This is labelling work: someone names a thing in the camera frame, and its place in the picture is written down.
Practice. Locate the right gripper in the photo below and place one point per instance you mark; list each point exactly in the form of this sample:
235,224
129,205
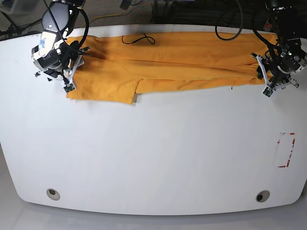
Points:
55,58

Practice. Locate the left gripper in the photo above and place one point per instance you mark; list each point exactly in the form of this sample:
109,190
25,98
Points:
286,58

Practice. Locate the yellow T-shirt with script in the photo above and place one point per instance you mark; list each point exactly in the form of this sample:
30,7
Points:
117,68

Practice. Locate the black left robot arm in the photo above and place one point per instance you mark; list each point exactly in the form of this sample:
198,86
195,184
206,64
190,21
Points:
288,24

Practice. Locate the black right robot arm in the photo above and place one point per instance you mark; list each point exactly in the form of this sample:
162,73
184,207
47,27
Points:
61,16

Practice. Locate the black power strip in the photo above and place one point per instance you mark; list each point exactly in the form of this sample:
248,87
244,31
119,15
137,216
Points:
269,27

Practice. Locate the black tripod stand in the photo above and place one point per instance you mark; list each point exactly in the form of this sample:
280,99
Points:
14,29

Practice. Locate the red tape rectangle marker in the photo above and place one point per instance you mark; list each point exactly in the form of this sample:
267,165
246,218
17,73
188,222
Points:
284,149

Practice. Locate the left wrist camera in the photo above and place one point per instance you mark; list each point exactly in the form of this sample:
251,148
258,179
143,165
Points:
268,91

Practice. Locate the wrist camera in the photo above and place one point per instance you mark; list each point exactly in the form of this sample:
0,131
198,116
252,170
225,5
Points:
69,87
268,91

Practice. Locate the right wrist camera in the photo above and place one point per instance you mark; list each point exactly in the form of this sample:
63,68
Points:
69,87

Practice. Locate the right table cable grommet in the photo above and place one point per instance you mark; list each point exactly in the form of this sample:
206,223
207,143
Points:
262,196

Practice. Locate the table cable grommet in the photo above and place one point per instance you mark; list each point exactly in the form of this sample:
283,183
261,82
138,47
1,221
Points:
262,196
53,194

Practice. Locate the left table cable grommet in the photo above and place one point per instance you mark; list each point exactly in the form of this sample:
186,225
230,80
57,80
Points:
53,194

